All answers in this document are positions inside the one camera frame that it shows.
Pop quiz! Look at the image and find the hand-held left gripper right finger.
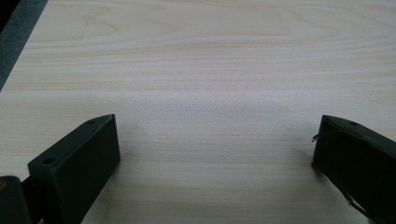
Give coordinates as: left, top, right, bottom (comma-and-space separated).
311, 114, 396, 224

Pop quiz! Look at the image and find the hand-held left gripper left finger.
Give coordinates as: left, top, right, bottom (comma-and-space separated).
21, 113, 121, 224

